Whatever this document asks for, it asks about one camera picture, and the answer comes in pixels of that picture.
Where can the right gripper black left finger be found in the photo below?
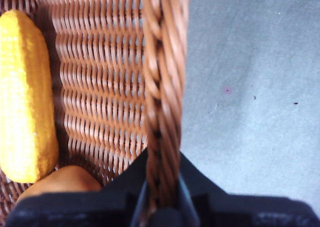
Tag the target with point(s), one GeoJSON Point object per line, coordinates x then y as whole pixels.
{"type": "Point", "coordinates": [87, 209]}

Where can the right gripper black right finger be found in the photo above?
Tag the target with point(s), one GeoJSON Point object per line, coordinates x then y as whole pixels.
{"type": "Point", "coordinates": [237, 212]}

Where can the brown wicker basket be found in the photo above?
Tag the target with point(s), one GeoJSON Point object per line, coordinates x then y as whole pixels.
{"type": "Point", "coordinates": [105, 74]}

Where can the brown potato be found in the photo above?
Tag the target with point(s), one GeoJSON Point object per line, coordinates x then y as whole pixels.
{"type": "Point", "coordinates": [65, 182]}

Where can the yellow corn cob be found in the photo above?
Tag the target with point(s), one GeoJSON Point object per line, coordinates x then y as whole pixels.
{"type": "Point", "coordinates": [22, 99]}

